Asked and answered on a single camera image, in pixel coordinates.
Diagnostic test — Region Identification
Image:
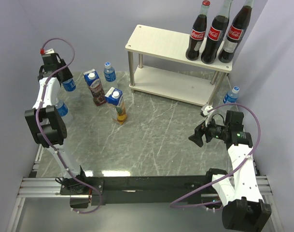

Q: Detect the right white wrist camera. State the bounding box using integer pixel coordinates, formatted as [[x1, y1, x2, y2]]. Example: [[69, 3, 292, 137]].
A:
[[200, 104, 213, 119]]

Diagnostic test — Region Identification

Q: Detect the water bottle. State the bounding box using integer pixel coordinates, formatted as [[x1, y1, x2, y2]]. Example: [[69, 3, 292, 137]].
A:
[[104, 62, 118, 88], [56, 100, 73, 126], [223, 86, 240, 110], [62, 78, 80, 100]]

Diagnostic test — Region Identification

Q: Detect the black base crossbar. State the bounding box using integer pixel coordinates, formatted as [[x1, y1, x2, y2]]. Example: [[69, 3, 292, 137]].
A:
[[60, 175, 219, 205]]

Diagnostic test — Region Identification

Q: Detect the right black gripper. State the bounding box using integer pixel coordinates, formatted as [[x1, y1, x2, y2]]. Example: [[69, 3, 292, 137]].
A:
[[188, 114, 228, 147]]

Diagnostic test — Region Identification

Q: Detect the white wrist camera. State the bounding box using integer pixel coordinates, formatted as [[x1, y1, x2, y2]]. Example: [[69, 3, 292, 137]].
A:
[[200, 104, 213, 119], [40, 48, 55, 57]]

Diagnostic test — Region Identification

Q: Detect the grape juice carton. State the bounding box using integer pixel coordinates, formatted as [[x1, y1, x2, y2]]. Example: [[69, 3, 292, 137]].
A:
[[84, 69, 106, 106]]

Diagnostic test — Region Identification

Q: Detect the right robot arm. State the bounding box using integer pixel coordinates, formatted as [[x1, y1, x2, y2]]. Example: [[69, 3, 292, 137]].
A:
[[189, 106, 272, 232]]

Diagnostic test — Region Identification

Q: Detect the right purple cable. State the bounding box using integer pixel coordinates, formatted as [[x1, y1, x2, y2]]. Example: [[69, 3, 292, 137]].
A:
[[169, 103, 261, 210]]

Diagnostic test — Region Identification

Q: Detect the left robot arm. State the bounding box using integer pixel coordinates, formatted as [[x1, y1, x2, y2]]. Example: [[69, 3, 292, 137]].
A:
[[25, 49, 89, 194]]

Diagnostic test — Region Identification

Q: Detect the cola glass bottle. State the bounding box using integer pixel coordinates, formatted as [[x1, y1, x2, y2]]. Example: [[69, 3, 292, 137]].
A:
[[201, 0, 233, 64], [218, 0, 255, 63], [185, 0, 210, 60]]

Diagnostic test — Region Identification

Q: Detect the aluminium frame rail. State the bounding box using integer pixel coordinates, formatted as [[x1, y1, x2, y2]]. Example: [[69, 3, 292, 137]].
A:
[[6, 72, 282, 232]]

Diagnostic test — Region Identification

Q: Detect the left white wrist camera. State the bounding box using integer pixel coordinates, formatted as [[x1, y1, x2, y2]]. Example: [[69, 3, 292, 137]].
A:
[[40, 48, 55, 57]]

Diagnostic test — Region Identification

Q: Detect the white two-tier wooden shelf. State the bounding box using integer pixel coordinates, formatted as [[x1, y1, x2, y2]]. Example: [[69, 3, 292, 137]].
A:
[[125, 25, 233, 106]]

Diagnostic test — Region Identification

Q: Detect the pineapple juice carton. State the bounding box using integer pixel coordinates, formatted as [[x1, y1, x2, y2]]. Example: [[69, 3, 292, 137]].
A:
[[105, 87, 127, 125]]

